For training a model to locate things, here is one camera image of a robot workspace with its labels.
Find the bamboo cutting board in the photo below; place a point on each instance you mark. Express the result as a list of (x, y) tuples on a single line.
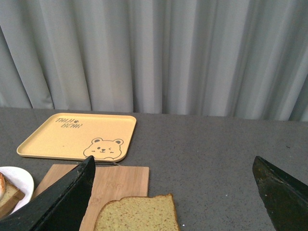
[(113, 183)]

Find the sandwich filling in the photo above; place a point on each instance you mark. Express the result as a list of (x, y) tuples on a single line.
[(2, 186)]

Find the grey curtain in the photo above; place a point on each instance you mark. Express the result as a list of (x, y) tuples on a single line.
[(242, 58)]

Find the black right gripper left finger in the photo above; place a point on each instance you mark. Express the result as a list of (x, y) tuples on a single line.
[(61, 207)]

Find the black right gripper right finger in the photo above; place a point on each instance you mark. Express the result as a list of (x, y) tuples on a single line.
[(285, 197)]

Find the white round plate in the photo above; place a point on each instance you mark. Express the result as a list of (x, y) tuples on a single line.
[(22, 180)]

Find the bread slice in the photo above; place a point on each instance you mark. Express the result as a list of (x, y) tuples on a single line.
[(11, 198), (137, 213)]

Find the yellow bear tray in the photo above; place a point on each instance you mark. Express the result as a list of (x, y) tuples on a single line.
[(73, 136)]

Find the metal board hanging loop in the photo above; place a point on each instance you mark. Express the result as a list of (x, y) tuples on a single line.
[(104, 163)]

